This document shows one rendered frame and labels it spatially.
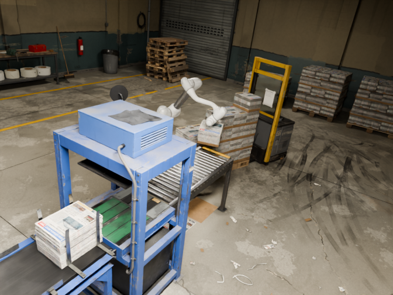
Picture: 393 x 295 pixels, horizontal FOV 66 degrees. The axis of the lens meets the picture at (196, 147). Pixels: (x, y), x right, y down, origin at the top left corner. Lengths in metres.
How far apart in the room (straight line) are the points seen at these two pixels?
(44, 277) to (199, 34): 10.95
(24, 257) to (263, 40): 10.02
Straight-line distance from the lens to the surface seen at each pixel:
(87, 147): 2.40
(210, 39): 12.17
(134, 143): 2.17
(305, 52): 10.89
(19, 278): 2.54
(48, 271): 2.52
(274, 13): 11.20
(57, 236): 2.37
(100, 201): 3.09
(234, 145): 5.20
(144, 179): 2.10
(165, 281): 3.25
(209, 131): 3.90
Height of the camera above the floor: 2.61
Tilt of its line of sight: 25 degrees down
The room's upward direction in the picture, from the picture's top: 7 degrees clockwise
